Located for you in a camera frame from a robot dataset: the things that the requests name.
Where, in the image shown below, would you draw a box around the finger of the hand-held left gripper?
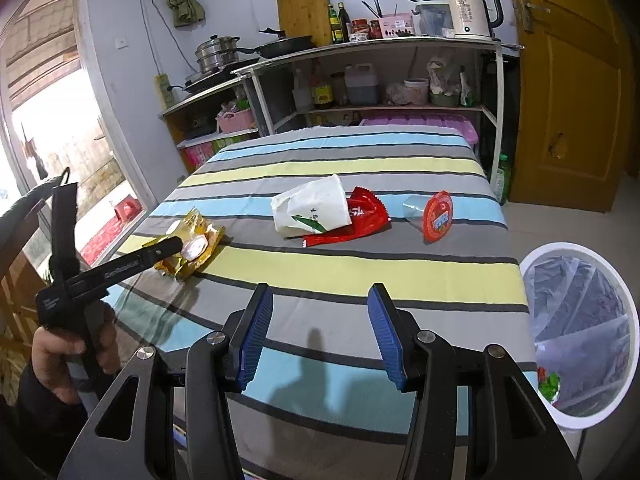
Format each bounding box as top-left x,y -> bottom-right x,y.
65,236 -> 184,297
49,181 -> 80,287

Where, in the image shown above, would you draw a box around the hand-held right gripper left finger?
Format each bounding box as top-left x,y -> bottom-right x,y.
57,284 -> 274,480

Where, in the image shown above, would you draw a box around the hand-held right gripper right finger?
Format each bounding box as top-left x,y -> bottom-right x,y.
367,284 -> 583,480

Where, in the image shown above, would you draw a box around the gold snack wrapper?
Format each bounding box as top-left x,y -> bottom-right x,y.
142,208 -> 226,281

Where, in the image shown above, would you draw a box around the red snack wrapper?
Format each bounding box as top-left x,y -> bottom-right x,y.
301,186 -> 392,248

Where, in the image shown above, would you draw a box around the red lid plastic cup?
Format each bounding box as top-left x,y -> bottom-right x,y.
402,191 -> 454,244

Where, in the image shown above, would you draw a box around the white paper bag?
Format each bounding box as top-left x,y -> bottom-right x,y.
270,174 -> 351,238

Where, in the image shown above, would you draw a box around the green snack packet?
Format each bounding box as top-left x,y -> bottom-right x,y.
537,367 -> 562,403

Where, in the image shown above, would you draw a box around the white round trash bin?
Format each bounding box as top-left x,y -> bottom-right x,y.
519,242 -> 640,461

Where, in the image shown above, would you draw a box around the person's left forearm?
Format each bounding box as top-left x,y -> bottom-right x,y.
0,360 -> 101,480

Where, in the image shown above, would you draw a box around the person's left hand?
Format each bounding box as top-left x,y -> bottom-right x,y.
32,302 -> 121,402

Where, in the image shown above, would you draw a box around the red plastic stool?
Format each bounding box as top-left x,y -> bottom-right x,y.
112,199 -> 141,221

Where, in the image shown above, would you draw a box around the pastel striped tablecloth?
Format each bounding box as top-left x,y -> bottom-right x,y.
102,124 -> 538,480

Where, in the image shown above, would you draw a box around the pink green boxes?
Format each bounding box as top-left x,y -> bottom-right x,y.
177,130 -> 261,171

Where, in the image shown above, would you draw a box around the wooden low cabinet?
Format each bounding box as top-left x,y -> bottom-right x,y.
160,77 -> 261,173

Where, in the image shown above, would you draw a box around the pink plastic basket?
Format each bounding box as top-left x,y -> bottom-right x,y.
216,109 -> 257,134

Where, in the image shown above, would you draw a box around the black induction cooker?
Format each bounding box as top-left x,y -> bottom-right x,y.
182,57 -> 261,92

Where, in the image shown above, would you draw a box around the clear plastic bin liner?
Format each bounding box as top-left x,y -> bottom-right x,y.
525,255 -> 633,406

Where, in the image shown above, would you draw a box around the green plastic bottle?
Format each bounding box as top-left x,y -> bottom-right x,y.
492,152 -> 513,206

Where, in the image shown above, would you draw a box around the steel steamer pot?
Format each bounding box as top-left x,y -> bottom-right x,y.
194,35 -> 242,75

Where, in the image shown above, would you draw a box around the clear plastic bottle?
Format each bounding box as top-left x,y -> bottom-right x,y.
292,67 -> 313,112

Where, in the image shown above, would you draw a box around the pink lid storage box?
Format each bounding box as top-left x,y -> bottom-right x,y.
360,112 -> 480,148

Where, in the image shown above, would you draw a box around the yellow label sauce bottle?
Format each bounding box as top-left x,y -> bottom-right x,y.
311,60 -> 335,109

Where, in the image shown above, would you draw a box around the black frying pan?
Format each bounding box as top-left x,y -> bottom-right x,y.
235,35 -> 315,59

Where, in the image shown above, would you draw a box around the white pink tub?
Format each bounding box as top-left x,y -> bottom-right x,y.
403,78 -> 430,106

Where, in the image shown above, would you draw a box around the dark liquid jug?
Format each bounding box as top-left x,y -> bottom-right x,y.
344,62 -> 379,106

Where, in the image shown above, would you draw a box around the crumpled plastic bags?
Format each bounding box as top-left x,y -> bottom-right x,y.
426,55 -> 476,107

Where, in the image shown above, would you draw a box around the wooden cutting board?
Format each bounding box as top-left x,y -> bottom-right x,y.
276,0 -> 333,48

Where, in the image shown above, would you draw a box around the white shelf unit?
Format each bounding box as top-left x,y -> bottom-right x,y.
232,40 -> 521,191

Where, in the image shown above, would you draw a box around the green glass bottle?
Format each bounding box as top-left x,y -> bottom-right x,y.
327,4 -> 342,45

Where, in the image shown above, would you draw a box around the yellow wooden door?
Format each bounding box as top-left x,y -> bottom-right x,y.
502,0 -> 638,213

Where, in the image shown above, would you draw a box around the dark glass bottle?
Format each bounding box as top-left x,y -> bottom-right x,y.
337,2 -> 352,43

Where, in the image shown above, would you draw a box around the pink utensil holder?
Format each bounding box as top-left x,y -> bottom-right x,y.
377,15 -> 415,40

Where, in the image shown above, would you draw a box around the grey water pitcher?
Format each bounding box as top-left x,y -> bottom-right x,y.
411,1 -> 453,38

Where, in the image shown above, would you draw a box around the white electric kettle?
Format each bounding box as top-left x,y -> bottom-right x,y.
445,0 -> 503,42

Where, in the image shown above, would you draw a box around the metal door handle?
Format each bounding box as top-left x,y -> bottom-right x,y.
517,0 -> 551,36

